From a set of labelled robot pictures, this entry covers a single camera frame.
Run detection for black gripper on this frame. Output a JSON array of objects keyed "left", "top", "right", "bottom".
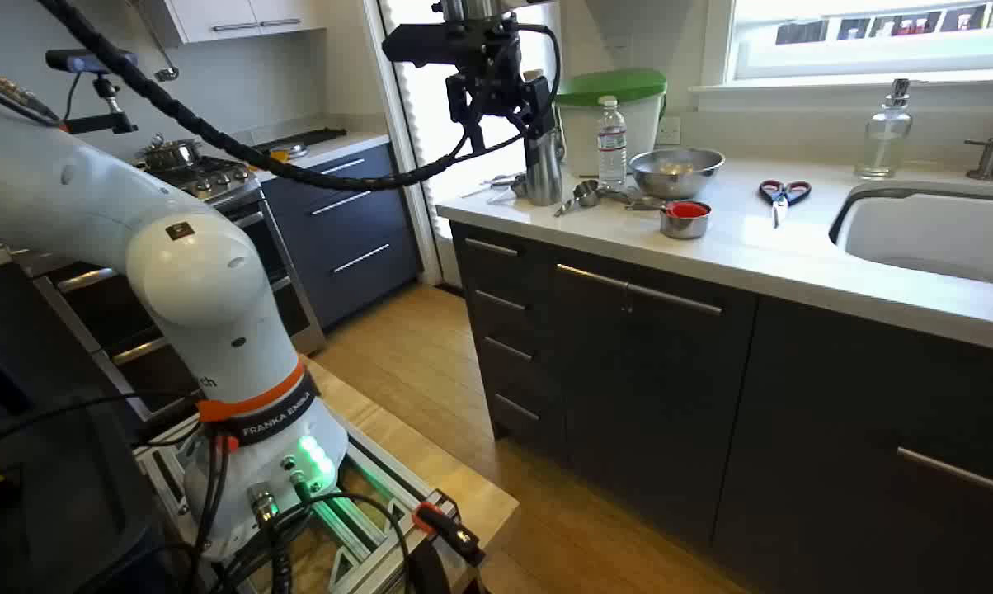
[{"left": 444, "top": 13, "right": 556, "bottom": 143}]

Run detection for silver measuring spoon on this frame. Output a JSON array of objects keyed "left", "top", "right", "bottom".
[{"left": 552, "top": 177, "right": 610, "bottom": 221}]

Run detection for tall silver steel cup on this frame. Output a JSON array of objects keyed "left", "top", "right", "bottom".
[{"left": 522, "top": 107, "right": 571, "bottom": 207}]

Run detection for small steel cup red inside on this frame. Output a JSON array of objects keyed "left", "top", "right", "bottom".
[{"left": 655, "top": 196, "right": 717, "bottom": 245}]

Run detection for glass door with white blind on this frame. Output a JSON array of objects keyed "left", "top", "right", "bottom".
[{"left": 373, "top": 0, "right": 566, "bottom": 290}]

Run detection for clear plastic water bottle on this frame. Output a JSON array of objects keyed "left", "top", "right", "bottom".
[{"left": 593, "top": 93, "right": 634, "bottom": 195}]

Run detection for white container with green lid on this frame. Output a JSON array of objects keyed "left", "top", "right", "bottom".
[{"left": 554, "top": 66, "right": 674, "bottom": 177}]

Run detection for steel mixing bowl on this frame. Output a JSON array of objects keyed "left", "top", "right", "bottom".
[{"left": 628, "top": 144, "right": 730, "bottom": 204}]

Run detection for blue drawer cabinet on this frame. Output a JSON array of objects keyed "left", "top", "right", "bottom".
[{"left": 257, "top": 143, "right": 424, "bottom": 333}]

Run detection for dark drawer cabinet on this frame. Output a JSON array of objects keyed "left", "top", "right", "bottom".
[{"left": 449, "top": 221, "right": 560, "bottom": 454}]

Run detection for white upper cabinet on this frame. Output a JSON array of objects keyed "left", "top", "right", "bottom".
[{"left": 144, "top": 0, "right": 331, "bottom": 48}]

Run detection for steel stove range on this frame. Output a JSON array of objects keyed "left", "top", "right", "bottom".
[{"left": 30, "top": 139, "right": 331, "bottom": 436}]

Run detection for steel kettle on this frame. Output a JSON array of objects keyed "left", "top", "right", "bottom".
[{"left": 143, "top": 134, "right": 206, "bottom": 180}]

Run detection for clear glass soap dispenser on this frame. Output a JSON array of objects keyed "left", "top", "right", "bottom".
[{"left": 856, "top": 75, "right": 917, "bottom": 185}]

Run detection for wooden platform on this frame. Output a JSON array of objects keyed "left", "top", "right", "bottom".
[{"left": 307, "top": 360, "right": 522, "bottom": 594}]

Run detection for row of small photos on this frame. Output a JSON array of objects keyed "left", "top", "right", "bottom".
[{"left": 773, "top": 0, "right": 993, "bottom": 48}]

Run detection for red black connector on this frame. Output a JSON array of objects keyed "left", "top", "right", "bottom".
[{"left": 410, "top": 495, "right": 488, "bottom": 570}]

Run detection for white undermount sink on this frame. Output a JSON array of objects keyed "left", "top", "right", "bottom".
[{"left": 825, "top": 177, "right": 993, "bottom": 292}]

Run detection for steel faucet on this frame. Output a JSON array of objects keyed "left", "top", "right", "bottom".
[{"left": 964, "top": 134, "right": 993, "bottom": 185}]

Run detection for dark sink cabinet door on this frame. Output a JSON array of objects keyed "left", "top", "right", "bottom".
[{"left": 714, "top": 292, "right": 993, "bottom": 594}]

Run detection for black case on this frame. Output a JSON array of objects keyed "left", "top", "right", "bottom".
[{"left": 0, "top": 259, "right": 186, "bottom": 594}]

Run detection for scissors with grey handles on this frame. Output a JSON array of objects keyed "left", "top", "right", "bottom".
[{"left": 755, "top": 177, "right": 814, "bottom": 231}]

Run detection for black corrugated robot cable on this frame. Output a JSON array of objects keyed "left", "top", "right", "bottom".
[{"left": 33, "top": 0, "right": 566, "bottom": 195}]

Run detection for window with white frame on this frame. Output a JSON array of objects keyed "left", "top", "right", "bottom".
[{"left": 695, "top": 0, "right": 993, "bottom": 113}]

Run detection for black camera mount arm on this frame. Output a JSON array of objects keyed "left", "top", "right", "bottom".
[{"left": 0, "top": 59, "right": 143, "bottom": 139}]

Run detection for black stereo camera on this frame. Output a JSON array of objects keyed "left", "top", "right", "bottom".
[{"left": 42, "top": 47, "right": 139, "bottom": 80}]

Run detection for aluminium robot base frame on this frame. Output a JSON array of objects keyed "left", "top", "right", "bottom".
[{"left": 128, "top": 411, "right": 488, "bottom": 594}]

